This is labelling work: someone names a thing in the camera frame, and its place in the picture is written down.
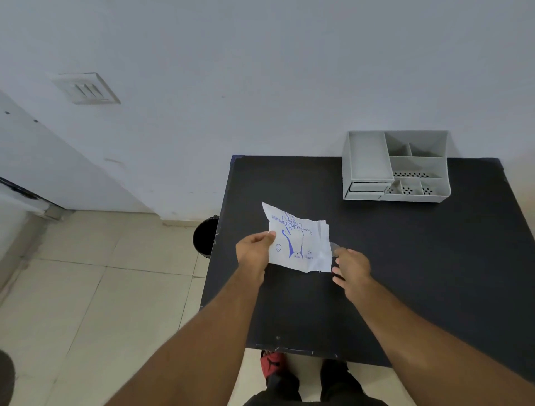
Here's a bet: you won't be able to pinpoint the white wall switch plate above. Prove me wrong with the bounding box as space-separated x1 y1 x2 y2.
52 73 121 105

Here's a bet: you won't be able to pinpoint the dark round object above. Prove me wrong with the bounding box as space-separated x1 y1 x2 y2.
0 351 16 406

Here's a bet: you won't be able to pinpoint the grey plastic desk organizer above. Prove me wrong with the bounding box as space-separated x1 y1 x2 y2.
342 130 451 203

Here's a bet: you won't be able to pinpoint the black trousers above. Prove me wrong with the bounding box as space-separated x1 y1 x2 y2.
244 359 388 406

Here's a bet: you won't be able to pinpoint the person's right forearm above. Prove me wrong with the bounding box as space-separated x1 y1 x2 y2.
346 277 535 406

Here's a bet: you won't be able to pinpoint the black waste bin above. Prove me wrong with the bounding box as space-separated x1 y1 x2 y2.
193 215 220 258

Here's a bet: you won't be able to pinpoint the person's left hand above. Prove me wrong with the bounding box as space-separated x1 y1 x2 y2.
236 231 277 288

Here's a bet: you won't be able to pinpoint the person's left forearm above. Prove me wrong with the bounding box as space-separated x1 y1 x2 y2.
104 268 268 406

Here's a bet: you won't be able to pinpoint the white glove packet blue print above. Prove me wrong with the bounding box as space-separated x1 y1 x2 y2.
262 202 333 274

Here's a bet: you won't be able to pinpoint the red shoe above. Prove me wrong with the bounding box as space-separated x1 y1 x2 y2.
260 351 288 380

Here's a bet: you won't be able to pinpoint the person's right hand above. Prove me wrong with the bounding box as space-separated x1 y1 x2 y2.
332 248 373 304

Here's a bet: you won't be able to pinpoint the white door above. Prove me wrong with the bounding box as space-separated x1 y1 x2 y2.
0 90 152 214

